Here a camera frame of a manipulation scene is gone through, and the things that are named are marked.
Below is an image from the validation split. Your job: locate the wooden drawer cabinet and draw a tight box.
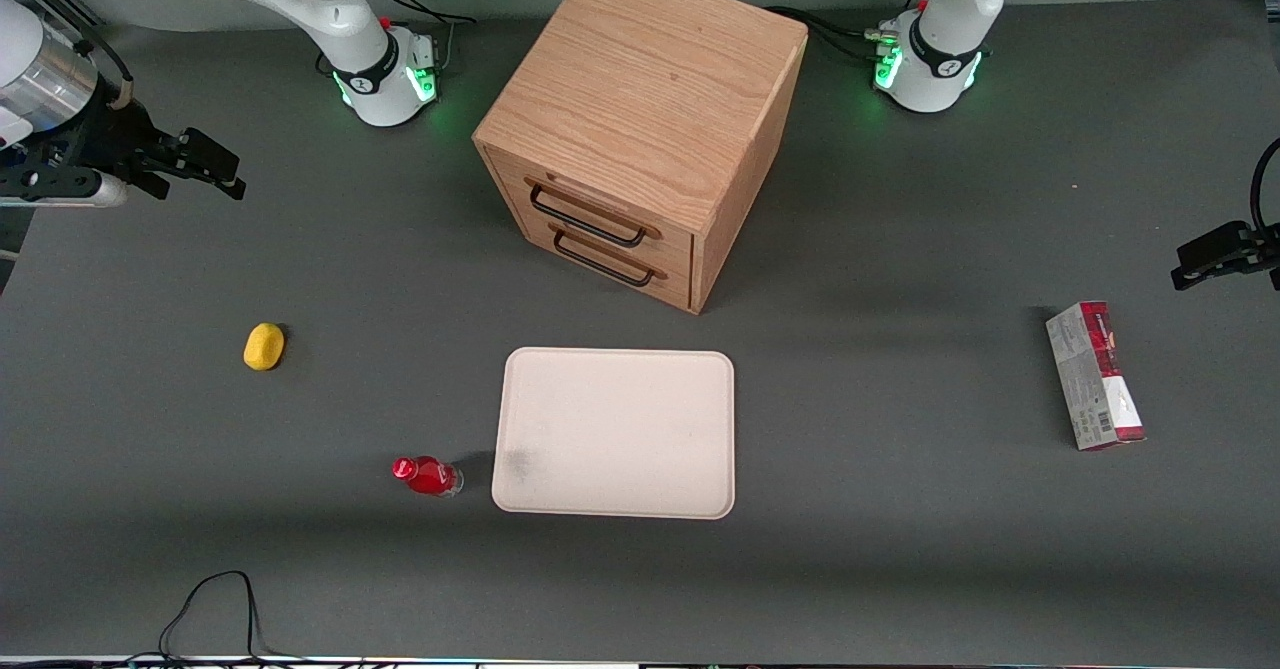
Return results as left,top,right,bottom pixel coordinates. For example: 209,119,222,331
472,0,809,316

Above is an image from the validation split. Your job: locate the beige rectangular tray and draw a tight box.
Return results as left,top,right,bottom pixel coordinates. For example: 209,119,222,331
491,347,736,520

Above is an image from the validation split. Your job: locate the black looped cable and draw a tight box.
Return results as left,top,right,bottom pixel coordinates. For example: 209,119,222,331
128,570,331,666

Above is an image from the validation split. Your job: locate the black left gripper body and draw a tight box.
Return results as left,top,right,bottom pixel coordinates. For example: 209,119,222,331
1240,224,1280,292

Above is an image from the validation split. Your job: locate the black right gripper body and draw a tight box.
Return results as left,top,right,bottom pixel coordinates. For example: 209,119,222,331
62,99,189,200

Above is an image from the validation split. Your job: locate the red and grey carton box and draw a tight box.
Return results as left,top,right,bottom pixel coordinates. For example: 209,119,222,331
1045,300,1147,452

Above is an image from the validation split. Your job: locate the red coke bottle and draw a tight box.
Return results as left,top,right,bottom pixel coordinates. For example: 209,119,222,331
391,455,465,498

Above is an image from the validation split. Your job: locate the black left arm base cable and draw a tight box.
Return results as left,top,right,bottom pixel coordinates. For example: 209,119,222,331
764,6,901,62

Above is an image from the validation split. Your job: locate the black arm base cable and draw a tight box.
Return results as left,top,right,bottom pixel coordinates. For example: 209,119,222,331
372,0,479,70
764,6,901,62

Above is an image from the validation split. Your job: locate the wooden drawer with black handle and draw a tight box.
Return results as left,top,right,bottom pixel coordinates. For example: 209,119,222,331
516,217,693,308
495,161,695,268

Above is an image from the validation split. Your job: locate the black right arm base cable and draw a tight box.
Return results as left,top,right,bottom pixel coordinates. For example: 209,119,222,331
372,0,479,70

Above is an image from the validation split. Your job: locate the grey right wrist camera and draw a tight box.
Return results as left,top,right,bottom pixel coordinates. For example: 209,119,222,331
0,167,130,209

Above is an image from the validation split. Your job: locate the yellow lemon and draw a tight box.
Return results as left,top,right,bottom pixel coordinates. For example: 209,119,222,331
243,323,286,372

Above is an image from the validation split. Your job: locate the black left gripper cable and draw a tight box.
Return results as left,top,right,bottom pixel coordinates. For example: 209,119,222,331
1249,137,1280,235

